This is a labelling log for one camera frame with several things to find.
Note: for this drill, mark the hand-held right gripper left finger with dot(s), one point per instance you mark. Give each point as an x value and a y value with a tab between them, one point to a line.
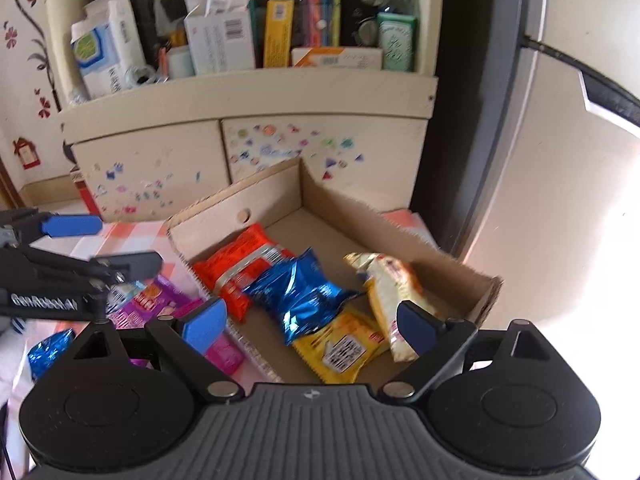
205	325

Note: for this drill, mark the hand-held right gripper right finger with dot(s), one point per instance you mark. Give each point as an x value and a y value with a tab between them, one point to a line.
417	332

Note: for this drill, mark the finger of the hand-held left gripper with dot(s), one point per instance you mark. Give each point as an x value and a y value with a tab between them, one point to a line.
130	262
70	225

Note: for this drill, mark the magenta snack packet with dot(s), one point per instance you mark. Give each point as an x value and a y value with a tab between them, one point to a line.
225	355

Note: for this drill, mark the purple snack packet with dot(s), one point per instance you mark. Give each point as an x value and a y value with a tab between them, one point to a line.
150	302

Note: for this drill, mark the pale cartoon snack packet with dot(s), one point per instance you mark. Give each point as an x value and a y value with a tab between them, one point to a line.
390	285

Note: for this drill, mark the blue foil snack packet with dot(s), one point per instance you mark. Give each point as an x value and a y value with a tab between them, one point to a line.
47	352
300	295

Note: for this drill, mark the orange snack packet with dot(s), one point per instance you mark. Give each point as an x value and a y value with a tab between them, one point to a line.
235	265

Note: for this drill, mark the yellow snack packet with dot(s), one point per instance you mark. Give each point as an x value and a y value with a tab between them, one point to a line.
340	350

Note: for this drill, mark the white printed cardboard box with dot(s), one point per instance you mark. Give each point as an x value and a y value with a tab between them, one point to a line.
340	230

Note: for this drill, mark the red patterned box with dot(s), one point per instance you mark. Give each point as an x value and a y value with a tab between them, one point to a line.
85	195

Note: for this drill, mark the wooden cabinet with stickers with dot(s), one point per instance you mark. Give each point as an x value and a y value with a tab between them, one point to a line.
200	100

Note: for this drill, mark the white blue tissue pack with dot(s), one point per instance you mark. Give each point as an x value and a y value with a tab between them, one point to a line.
105	50

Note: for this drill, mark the small white jar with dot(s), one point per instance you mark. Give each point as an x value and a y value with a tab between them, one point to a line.
180	62

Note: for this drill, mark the white refrigerator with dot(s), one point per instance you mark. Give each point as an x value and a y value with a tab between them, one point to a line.
565	170

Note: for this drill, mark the white open carton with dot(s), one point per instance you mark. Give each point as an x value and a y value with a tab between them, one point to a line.
220	40

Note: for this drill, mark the yellow tall box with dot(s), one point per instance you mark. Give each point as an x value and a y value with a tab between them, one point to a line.
278	35

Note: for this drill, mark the orange white flat box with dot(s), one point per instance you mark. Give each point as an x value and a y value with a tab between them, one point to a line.
335	57

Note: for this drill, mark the green glass bottle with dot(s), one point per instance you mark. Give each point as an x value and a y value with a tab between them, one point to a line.
396	35

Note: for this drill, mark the coloured marker pen set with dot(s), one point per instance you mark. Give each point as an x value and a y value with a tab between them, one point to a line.
320	15

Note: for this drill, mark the red house wall sticker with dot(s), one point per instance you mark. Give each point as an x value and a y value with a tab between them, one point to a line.
26	154

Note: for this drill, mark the flower vine wall sticker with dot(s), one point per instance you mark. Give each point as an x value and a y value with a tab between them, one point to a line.
10	37

